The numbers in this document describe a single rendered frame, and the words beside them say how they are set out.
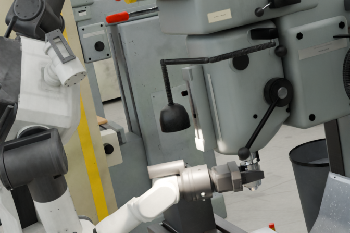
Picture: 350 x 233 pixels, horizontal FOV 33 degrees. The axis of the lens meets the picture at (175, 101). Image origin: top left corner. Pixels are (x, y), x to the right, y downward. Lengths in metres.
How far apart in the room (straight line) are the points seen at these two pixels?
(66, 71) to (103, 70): 8.47
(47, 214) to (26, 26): 0.49
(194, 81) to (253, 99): 0.15
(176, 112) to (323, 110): 0.38
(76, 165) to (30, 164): 1.79
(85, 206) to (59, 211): 1.77
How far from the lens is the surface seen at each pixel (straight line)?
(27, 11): 1.60
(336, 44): 1.52
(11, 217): 1.84
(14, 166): 1.40
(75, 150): 3.16
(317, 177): 3.44
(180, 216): 1.96
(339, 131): 1.82
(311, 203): 3.54
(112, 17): 1.45
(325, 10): 1.51
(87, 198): 3.24
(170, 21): 1.45
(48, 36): 1.44
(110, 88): 9.94
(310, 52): 1.47
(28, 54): 1.54
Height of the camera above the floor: 1.75
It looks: 11 degrees down
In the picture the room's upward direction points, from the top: 11 degrees counter-clockwise
